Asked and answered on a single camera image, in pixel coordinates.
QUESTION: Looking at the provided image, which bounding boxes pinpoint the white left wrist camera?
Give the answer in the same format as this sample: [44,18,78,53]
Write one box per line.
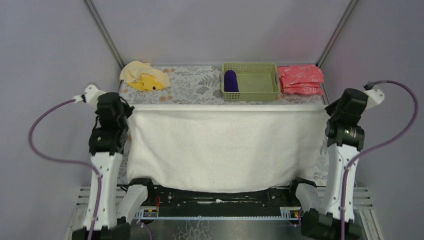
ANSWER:
[72,84,106,108]

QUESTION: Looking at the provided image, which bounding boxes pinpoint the green perforated plastic basket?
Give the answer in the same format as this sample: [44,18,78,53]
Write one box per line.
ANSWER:
[221,62,281,102]

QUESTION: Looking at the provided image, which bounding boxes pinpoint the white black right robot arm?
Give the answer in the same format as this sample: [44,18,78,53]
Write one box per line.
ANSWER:
[289,88,368,240]

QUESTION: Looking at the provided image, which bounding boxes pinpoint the purple microfibre towel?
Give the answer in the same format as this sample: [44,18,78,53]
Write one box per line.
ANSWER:
[223,70,239,93]

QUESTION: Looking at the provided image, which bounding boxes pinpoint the yellow duck towel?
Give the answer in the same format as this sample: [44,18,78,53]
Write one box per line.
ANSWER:
[119,60,171,92]

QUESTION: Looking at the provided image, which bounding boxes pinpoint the white towel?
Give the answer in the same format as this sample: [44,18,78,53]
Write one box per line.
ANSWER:
[126,104,329,193]

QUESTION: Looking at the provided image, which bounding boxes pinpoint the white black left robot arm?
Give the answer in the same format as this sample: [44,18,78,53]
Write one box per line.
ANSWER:
[71,92,151,240]

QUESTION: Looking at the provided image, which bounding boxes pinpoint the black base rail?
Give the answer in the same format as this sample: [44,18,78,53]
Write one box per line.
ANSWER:
[135,186,301,220]

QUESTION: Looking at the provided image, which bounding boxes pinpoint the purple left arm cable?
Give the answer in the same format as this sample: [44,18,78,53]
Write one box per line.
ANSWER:
[28,97,104,240]

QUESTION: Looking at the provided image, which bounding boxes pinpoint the pink patterned plastic package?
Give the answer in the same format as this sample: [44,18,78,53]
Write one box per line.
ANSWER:
[277,64,324,96]

